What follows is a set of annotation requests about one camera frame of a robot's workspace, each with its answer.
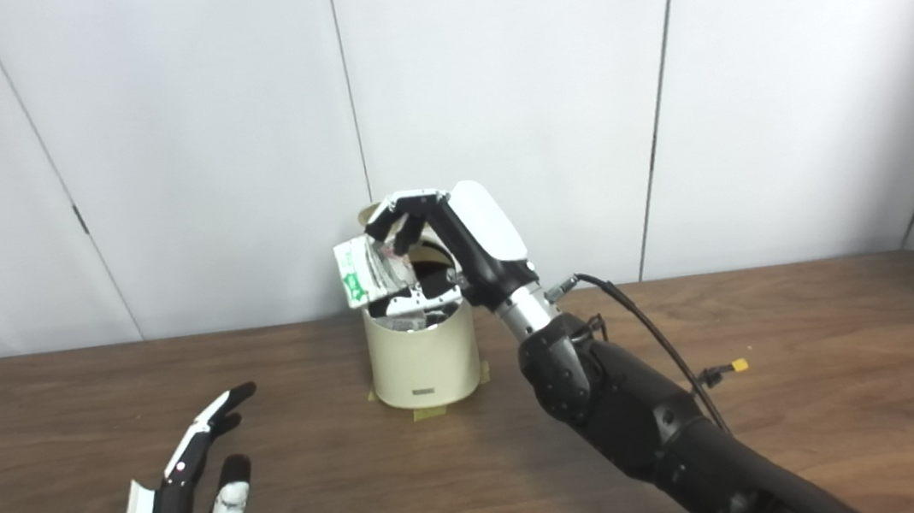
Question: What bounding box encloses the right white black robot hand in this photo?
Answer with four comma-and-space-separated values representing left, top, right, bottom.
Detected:
359, 173, 545, 322

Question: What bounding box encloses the white green milk carton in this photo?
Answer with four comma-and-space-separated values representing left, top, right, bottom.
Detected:
332, 230, 420, 312

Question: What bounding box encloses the cream-colored bin body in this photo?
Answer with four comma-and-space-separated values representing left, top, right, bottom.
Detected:
356, 239, 485, 414

